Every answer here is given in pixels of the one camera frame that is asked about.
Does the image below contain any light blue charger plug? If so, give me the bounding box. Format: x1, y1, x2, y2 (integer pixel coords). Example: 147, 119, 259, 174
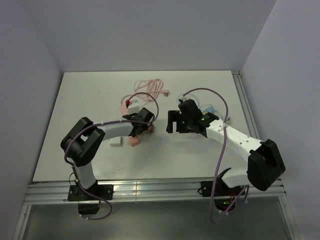
203, 105, 215, 114

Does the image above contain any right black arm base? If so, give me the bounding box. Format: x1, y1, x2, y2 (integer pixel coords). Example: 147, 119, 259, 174
197, 180, 243, 211

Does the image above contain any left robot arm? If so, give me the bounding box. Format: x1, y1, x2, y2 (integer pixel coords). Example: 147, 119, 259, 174
60, 107, 157, 200

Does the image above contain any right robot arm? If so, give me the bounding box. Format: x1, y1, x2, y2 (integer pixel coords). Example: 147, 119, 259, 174
166, 99, 286, 195

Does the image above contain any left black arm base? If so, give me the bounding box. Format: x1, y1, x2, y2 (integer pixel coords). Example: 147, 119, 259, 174
67, 184, 114, 217

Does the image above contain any brown pink charger plug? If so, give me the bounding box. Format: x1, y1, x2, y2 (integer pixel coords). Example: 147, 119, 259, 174
147, 125, 156, 133

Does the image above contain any salmon pink charger plug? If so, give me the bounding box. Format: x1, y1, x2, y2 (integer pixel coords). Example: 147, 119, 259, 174
127, 136, 141, 147

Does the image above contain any white charger plug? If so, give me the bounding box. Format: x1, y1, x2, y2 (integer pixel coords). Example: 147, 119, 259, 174
108, 136, 122, 147

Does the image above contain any pink power strip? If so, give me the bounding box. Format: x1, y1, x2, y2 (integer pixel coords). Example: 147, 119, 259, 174
119, 105, 128, 116

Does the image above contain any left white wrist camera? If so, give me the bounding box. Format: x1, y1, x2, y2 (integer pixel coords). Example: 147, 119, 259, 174
125, 100, 140, 115

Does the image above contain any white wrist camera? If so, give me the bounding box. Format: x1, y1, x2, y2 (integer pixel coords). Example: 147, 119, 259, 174
125, 100, 140, 115
177, 97, 189, 103

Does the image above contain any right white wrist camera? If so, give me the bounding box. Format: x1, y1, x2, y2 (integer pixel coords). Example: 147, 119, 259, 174
177, 97, 189, 103

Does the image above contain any pink power strip cord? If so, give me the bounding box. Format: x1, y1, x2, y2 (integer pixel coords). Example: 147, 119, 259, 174
119, 78, 171, 108

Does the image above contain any thin pink charging cable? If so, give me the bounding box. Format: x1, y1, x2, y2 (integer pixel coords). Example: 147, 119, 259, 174
133, 79, 151, 92

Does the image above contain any aluminium front rail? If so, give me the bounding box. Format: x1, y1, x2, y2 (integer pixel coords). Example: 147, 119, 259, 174
23, 176, 287, 206

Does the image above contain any aluminium side rail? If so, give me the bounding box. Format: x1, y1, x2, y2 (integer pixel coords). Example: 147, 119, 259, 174
231, 71, 260, 139

